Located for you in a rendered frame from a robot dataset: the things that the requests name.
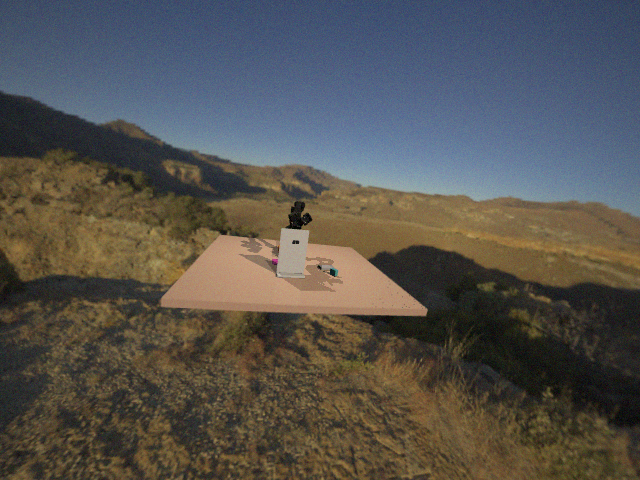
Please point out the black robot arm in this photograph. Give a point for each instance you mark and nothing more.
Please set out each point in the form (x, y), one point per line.
(296, 211)

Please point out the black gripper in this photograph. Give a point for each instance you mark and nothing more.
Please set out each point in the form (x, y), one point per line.
(298, 223)

